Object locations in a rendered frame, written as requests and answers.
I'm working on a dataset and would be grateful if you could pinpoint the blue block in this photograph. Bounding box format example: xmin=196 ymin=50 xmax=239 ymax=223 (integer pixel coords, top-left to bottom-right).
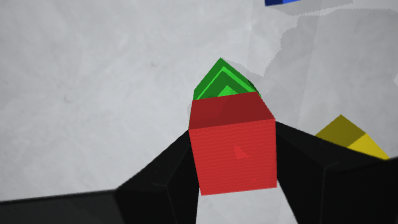
xmin=265 ymin=0 xmax=299 ymax=7

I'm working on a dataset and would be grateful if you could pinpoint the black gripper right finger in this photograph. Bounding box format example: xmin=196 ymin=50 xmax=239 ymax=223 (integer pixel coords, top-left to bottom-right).
xmin=275 ymin=121 xmax=398 ymax=224

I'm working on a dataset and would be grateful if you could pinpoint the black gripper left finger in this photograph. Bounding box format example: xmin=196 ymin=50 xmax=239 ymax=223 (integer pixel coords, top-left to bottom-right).
xmin=0 ymin=130 xmax=199 ymax=224

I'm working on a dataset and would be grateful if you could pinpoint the red block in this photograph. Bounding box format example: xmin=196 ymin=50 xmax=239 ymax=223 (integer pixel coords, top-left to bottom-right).
xmin=188 ymin=91 xmax=277 ymax=196

